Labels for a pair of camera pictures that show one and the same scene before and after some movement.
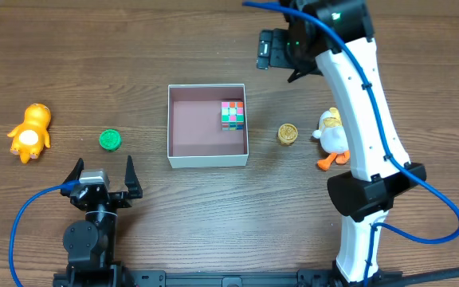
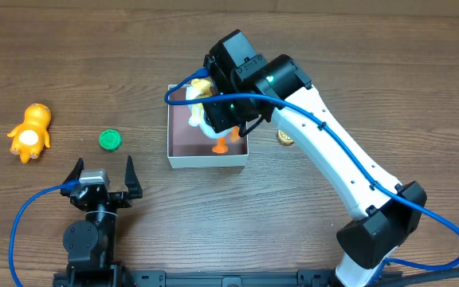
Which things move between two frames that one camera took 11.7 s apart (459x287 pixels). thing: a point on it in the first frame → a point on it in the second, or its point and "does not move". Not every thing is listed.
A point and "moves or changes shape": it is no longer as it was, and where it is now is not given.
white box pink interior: (195, 138) does not move
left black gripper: (104, 195) does not move
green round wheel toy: (110, 139) does not move
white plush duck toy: (333, 139) moves or changes shape
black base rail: (158, 278) does not move
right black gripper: (276, 49) → (221, 118)
